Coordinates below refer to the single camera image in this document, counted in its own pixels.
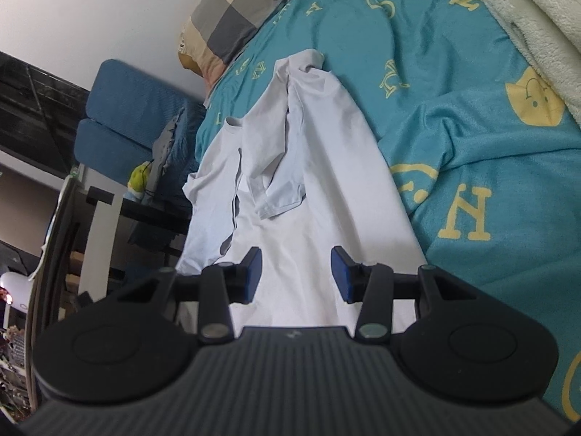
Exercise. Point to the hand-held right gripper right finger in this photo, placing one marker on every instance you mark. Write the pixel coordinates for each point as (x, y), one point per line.
(342, 277)

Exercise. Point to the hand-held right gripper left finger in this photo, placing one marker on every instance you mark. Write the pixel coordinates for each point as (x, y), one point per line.
(253, 277)

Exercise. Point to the white shirt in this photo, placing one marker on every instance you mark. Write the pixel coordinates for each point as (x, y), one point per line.
(317, 168)

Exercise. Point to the green plush toy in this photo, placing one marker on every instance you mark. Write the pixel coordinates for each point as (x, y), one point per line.
(140, 181)

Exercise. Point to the white and wood table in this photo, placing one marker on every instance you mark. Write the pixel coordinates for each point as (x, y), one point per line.
(102, 245)

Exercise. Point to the grey cloth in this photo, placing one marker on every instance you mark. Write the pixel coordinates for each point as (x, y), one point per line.
(165, 145)

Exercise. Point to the blue covered chair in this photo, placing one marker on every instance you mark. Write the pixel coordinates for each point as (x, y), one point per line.
(104, 145)
(131, 91)

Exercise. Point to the teal printed bed sheet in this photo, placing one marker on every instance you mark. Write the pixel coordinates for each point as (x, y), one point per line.
(454, 100)

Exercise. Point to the brown pillow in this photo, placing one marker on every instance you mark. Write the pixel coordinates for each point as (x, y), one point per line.
(188, 61)

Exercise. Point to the white appliance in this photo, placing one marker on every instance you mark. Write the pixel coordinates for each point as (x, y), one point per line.
(16, 293)

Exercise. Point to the checked pillow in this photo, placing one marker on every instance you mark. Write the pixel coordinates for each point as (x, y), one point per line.
(236, 13)

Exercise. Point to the dark window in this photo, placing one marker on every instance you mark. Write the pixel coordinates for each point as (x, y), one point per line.
(36, 100)

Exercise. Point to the green printed fleece blanket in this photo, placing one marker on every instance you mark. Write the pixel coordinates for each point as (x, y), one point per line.
(535, 18)

